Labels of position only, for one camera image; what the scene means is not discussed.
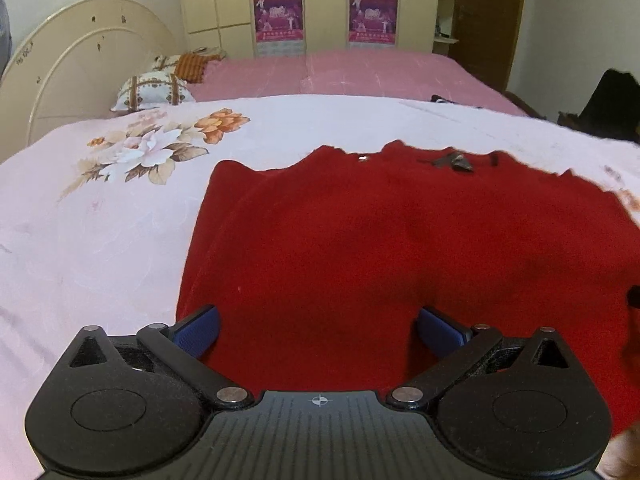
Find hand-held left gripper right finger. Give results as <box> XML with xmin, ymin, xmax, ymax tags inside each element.
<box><xmin>385</xmin><ymin>307</ymin><xmax>577</xmax><ymax>409</ymax></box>

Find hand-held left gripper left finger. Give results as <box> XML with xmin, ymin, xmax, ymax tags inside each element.
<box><xmin>69</xmin><ymin>304</ymin><xmax>256</xmax><ymax>409</ymax></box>

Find red sequined sweater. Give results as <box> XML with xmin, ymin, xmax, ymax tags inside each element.
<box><xmin>176</xmin><ymin>140</ymin><xmax>640</xmax><ymax>438</ymax></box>

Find white floral blanket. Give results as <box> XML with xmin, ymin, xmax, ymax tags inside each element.
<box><xmin>0</xmin><ymin>95</ymin><xmax>640</xmax><ymax>480</ymax></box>

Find black bag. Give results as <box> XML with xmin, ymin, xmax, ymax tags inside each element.
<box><xmin>557</xmin><ymin>69</ymin><xmax>640</xmax><ymax>144</ymax></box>

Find white patterned pillow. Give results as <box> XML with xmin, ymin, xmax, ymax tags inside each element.
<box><xmin>151</xmin><ymin>54</ymin><xmax>184</xmax><ymax>74</ymax></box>
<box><xmin>110</xmin><ymin>72</ymin><xmax>196</xmax><ymax>113</ymax></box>

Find orange striped pillow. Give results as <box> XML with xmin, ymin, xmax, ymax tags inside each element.
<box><xmin>175</xmin><ymin>51</ymin><xmax>224</xmax><ymax>84</ymax></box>

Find pink checked bedsheet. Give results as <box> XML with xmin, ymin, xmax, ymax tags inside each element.
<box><xmin>187</xmin><ymin>50</ymin><xmax>532</xmax><ymax>117</ymax></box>

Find cream round headboard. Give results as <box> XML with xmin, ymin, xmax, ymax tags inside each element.
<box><xmin>0</xmin><ymin>0</ymin><xmax>184</xmax><ymax>162</ymax></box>

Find brown wooden door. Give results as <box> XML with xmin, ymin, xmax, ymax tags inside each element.
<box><xmin>449</xmin><ymin>0</ymin><xmax>529</xmax><ymax>94</ymax></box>

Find cream corner shelf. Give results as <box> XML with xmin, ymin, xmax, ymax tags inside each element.
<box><xmin>432</xmin><ymin>0</ymin><xmax>464</xmax><ymax>56</ymax></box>

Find cream wardrobe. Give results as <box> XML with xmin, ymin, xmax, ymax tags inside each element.
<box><xmin>176</xmin><ymin>0</ymin><xmax>444</xmax><ymax>59</ymax></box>

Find purple wall poster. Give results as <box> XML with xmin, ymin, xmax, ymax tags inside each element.
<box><xmin>253</xmin><ymin>0</ymin><xmax>306</xmax><ymax>56</ymax></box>
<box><xmin>348</xmin><ymin>0</ymin><xmax>400</xmax><ymax>50</ymax></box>

